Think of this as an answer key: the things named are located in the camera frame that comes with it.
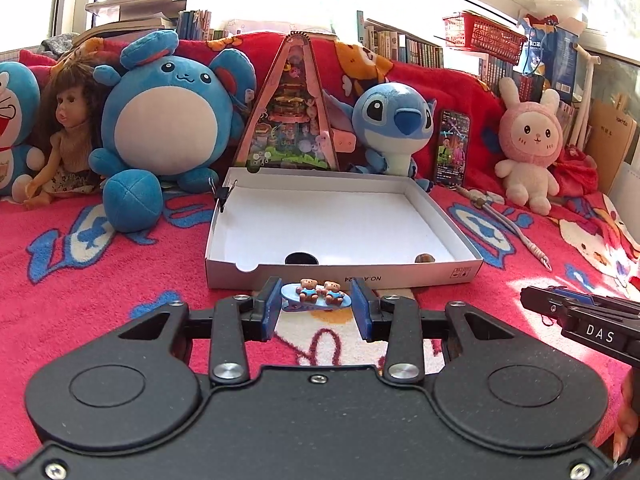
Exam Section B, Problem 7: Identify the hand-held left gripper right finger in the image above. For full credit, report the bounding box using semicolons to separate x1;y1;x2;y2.
350;277;516;381

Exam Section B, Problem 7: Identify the grey phone lanyard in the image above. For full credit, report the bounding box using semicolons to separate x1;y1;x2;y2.
455;185;553;272

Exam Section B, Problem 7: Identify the row of dark-spined books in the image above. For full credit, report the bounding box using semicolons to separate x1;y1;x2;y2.
478;55;576;133

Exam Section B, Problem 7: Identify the stack of large books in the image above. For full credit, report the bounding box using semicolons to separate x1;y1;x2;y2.
75;0;189;42

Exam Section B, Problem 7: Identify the blue cat plush toy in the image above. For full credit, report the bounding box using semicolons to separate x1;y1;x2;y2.
0;61;47;199

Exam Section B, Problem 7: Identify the row of thin blue books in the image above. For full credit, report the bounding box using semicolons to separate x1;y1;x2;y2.
177;9;214;41

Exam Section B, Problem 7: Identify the pink bunny plush toy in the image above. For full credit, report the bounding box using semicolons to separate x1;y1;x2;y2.
495;77;562;216

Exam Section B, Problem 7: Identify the round blue plush toy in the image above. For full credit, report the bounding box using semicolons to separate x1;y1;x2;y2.
89;30;258;234

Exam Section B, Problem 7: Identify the blue hair clip with bears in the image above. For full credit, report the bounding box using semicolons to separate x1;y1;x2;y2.
280;277;356;314

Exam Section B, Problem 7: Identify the blue paper bag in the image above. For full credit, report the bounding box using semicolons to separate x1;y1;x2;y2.
517;10;584;107

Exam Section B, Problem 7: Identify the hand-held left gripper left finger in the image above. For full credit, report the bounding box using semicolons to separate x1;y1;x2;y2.
117;277;283;385

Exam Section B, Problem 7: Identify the white pipe stand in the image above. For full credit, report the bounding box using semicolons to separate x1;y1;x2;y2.
569;42;602;152

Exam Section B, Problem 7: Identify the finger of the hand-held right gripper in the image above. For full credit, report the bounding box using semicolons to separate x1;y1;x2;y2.
520;285;571;322

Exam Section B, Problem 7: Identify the brown-haired doll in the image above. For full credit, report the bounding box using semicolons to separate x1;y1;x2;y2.
22;57;108;211

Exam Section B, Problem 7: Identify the black binder clip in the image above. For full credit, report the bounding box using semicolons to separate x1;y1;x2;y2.
209;177;239;213

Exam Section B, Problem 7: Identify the blue alien plush toy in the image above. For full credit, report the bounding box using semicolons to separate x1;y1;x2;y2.
325;82;437;192

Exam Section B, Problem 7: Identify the red plastic basket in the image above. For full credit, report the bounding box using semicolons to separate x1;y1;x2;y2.
442;11;529;66

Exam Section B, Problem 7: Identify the person's right hand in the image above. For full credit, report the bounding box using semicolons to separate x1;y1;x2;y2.
612;369;640;463

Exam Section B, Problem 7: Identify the pink triangular toy house box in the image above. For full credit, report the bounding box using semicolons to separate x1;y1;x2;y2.
232;32;357;172

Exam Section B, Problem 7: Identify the row of paperback books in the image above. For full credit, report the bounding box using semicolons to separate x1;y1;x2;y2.
356;10;446;69

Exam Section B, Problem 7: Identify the red cloth bag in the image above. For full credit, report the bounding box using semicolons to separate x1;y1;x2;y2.
551;145;599;200

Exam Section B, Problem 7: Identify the brown cardboard sheet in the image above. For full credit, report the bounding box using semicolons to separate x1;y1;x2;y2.
585;97;639;196

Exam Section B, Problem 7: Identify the smartphone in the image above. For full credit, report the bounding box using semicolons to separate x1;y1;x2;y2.
434;109;471;187

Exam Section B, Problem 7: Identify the white cardboard box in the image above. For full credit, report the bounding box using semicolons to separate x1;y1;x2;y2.
204;166;485;291

